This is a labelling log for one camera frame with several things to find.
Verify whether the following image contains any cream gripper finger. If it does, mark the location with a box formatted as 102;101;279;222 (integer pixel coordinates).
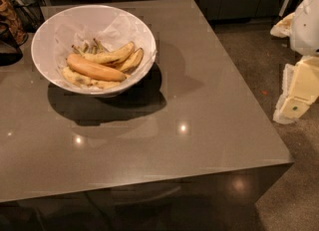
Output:
270;13;295;38
273;56;319;124

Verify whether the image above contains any smooth orange-yellow front banana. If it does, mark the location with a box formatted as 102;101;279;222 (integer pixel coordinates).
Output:
66;54;127;82

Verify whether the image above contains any brown patterned object at left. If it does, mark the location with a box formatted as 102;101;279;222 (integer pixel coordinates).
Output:
0;0;28;46

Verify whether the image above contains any white paper bowl liner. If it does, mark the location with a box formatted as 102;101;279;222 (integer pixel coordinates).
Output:
53;15;157;97

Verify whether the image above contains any white bowl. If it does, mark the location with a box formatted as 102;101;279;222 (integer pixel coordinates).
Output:
30;4;158;97

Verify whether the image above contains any dark wire rack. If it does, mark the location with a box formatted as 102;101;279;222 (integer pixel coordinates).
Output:
11;0;45;33

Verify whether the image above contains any spotted yellow banana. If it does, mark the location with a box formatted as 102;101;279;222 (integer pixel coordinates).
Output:
73;42;135;64
62;67;119;89

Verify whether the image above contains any dark-edged right banana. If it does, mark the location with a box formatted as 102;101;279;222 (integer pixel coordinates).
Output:
116;48;144;73

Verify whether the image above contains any spotted yellow bottom banana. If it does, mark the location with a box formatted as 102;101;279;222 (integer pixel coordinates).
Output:
62;67;119;89

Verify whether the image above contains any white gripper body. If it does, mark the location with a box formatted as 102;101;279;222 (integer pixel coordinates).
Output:
290;0;319;56

